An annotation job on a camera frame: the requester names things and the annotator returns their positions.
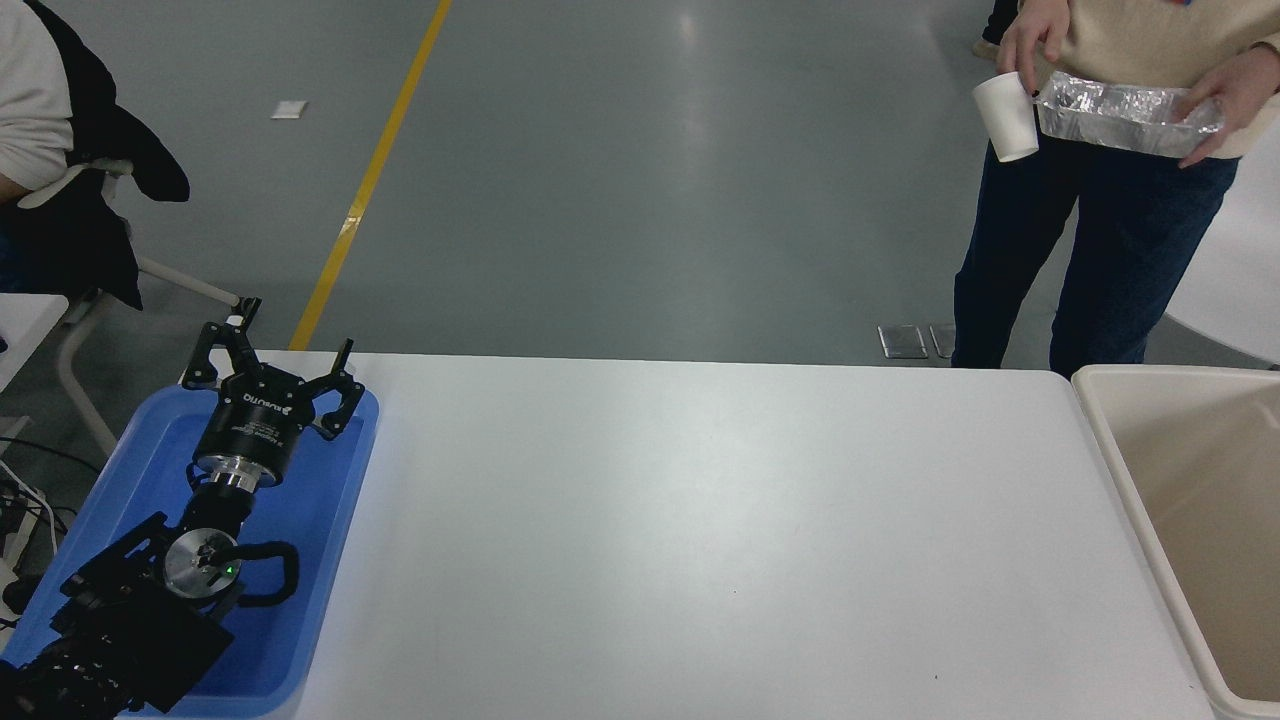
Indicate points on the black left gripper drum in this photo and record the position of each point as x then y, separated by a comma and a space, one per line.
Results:
255, 420

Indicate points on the white paper cup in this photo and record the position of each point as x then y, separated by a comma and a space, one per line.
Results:
1008, 115

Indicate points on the silver foil tray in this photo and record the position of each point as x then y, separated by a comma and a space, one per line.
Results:
1120, 115

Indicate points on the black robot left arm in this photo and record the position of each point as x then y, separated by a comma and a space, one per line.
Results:
130, 620

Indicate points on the standing person's right hand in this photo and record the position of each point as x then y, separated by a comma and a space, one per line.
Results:
1035, 40

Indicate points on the standing person's left hand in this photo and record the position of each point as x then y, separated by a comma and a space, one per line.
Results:
1245, 100

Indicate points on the blue plastic tray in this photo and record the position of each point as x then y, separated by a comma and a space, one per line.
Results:
300, 520

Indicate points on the white chair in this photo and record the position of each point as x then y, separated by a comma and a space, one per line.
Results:
85, 390

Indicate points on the small white side table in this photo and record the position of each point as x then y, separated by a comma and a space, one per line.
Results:
25, 325

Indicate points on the seated person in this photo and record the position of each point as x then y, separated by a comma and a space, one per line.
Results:
30, 100

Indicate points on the metal floor plate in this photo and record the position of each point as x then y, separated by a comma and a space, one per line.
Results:
902, 341
942, 340

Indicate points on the standing person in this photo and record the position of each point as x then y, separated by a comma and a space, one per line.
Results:
1020, 260

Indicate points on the large pale plastic bin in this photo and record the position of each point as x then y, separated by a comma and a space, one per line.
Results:
1200, 500

